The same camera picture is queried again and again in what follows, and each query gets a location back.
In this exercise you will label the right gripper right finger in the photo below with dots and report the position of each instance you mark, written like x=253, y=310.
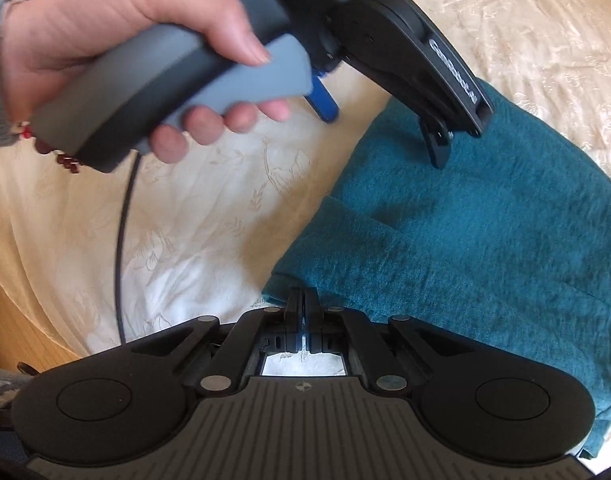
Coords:
x=351, y=335

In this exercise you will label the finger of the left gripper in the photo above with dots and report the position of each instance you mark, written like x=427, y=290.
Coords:
x=321, y=101
x=438, y=139

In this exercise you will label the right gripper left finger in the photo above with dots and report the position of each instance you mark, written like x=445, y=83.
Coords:
x=233, y=353

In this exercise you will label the teal blue pants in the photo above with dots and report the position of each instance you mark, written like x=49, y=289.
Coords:
x=509, y=244

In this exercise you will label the person left hand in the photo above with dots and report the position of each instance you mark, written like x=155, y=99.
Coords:
x=48, y=43

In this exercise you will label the cream embroidered bedspread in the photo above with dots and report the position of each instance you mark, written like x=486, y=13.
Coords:
x=205, y=234

